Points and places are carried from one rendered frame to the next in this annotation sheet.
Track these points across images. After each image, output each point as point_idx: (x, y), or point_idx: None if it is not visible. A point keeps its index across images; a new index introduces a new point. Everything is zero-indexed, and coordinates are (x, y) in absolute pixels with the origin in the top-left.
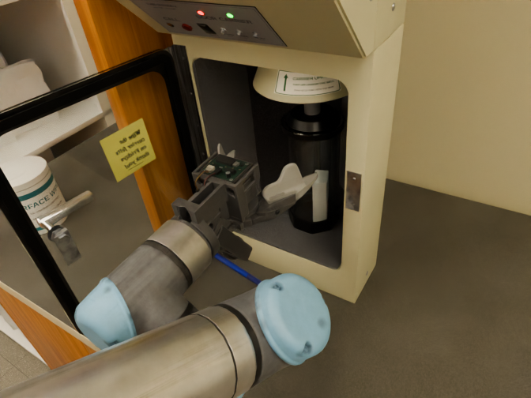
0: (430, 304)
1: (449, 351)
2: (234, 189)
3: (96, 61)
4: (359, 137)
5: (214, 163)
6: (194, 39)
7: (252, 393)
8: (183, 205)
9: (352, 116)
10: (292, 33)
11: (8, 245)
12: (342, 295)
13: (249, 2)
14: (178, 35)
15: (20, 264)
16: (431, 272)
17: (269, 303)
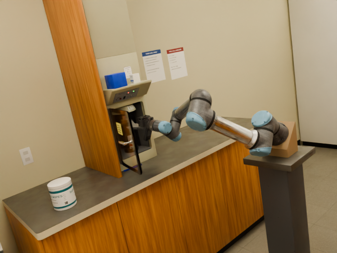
0: (163, 149)
1: (175, 148)
2: (149, 116)
3: (104, 112)
4: (146, 110)
5: (140, 117)
6: (112, 105)
7: (170, 163)
8: (150, 117)
9: (144, 106)
10: (140, 92)
11: (74, 209)
12: (154, 155)
13: (139, 87)
14: (108, 106)
15: (90, 203)
16: (156, 148)
17: (178, 107)
